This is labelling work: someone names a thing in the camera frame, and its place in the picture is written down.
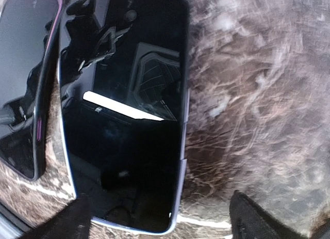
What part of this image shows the black phone case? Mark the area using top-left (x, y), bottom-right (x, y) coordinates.
top-left (0, 0), bottom-right (64, 182)

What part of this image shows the black smartphone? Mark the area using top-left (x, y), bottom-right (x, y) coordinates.
top-left (0, 0), bottom-right (59, 179)

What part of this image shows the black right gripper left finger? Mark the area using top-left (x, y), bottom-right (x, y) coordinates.
top-left (20, 195), bottom-right (92, 239)

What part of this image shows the black phone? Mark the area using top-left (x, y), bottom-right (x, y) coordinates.
top-left (59, 0), bottom-right (188, 233)

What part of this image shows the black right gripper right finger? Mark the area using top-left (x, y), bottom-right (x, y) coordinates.
top-left (229, 190), bottom-right (304, 239)

